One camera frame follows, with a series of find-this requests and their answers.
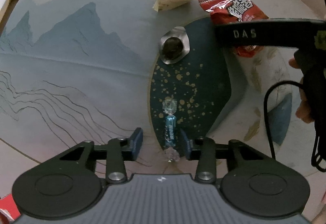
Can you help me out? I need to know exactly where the blue candy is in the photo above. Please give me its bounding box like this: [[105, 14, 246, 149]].
[[162, 98, 180, 163]]

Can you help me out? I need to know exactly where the red lion snack bag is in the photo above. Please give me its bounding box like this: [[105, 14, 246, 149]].
[[198, 0, 270, 58]]

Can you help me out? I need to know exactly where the round dark foil candy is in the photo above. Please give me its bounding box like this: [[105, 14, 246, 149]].
[[158, 26, 190, 64]]

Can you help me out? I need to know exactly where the person's right hand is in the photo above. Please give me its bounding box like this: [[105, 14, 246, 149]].
[[289, 57, 314, 124]]

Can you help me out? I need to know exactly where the white cardboard box red trim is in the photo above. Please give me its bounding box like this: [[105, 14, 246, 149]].
[[0, 194, 20, 224]]

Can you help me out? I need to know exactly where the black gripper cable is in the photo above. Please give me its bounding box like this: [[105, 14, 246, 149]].
[[263, 80, 326, 173]]

